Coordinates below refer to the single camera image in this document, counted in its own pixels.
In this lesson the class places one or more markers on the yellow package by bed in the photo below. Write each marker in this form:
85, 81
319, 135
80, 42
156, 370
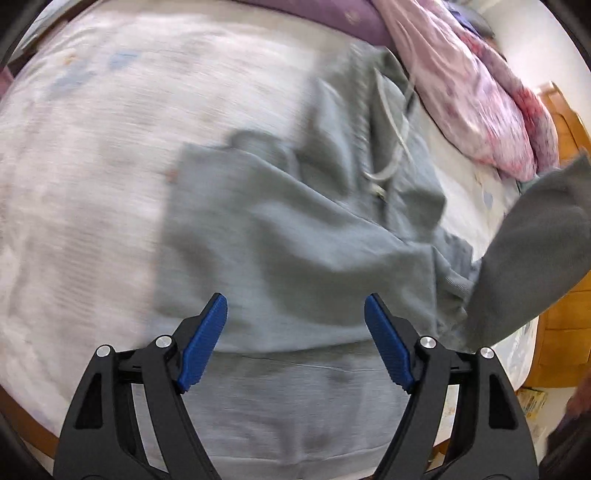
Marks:
532, 401

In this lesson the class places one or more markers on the floral white bed sheet mattress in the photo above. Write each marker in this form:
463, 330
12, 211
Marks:
92, 130

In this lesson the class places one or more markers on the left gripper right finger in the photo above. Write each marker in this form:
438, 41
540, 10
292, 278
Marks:
490, 438

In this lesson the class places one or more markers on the wooden bed headboard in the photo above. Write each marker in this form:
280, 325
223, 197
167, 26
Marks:
562, 352

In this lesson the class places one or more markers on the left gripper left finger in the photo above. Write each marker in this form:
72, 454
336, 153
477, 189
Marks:
100, 437

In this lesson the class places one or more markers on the purple pink floral duvet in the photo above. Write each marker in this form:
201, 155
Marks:
467, 87

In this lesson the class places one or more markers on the grey zip hoodie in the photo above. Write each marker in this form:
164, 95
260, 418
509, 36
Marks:
296, 237

